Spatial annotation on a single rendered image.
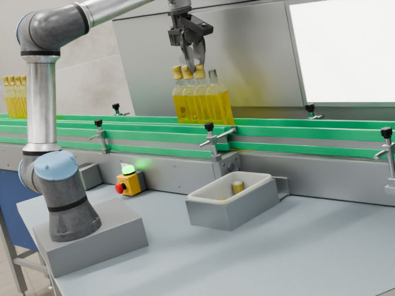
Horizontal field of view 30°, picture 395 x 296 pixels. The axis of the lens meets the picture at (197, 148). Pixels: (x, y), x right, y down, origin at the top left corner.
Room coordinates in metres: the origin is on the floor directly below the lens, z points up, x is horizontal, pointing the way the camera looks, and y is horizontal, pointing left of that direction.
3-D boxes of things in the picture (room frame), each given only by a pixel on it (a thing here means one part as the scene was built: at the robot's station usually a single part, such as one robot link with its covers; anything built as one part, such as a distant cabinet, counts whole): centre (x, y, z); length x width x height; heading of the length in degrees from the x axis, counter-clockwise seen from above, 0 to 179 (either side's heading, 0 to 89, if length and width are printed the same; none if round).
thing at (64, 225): (2.03, 0.40, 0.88); 0.15 x 0.15 x 0.10
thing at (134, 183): (2.53, 0.26, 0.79); 0.07 x 0.07 x 0.07; 40
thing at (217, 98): (2.40, -0.10, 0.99); 0.06 x 0.06 x 0.21; 40
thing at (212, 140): (2.25, -0.07, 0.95); 0.17 x 0.03 x 0.12; 130
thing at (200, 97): (2.44, -0.06, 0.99); 0.06 x 0.06 x 0.21; 40
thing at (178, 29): (2.47, -0.04, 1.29); 0.09 x 0.08 x 0.12; 40
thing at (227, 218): (2.11, -0.09, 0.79); 0.27 x 0.17 x 0.08; 130
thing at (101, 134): (2.67, 0.35, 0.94); 0.07 x 0.04 x 0.13; 130
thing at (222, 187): (2.09, -0.07, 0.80); 0.22 x 0.17 x 0.09; 130
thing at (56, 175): (2.03, 0.40, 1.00); 0.13 x 0.12 x 0.14; 30
